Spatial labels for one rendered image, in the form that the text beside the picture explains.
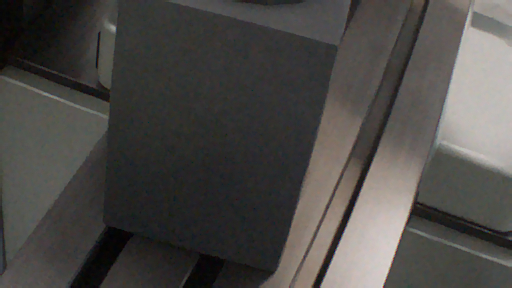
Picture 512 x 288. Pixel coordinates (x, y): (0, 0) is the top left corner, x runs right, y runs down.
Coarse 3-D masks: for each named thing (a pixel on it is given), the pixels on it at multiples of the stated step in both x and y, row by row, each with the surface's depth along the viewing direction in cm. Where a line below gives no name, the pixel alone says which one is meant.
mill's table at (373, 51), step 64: (384, 0) 86; (448, 0) 89; (384, 64) 79; (448, 64) 80; (320, 128) 71; (384, 128) 73; (64, 192) 63; (320, 192) 66; (384, 192) 67; (64, 256) 59; (128, 256) 60; (192, 256) 61; (320, 256) 65; (384, 256) 62
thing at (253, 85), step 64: (128, 0) 49; (192, 0) 49; (256, 0) 49; (320, 0) 51; (128, 64) 52; (192, 64) 51; (256, 64) 50; (320, 64) 49; (128, 128) 55; (192, 128) 54; (256, 128) 53; (128, 192) 59; (192, 192) 57; (256, 192) 56; (256, 256) 59
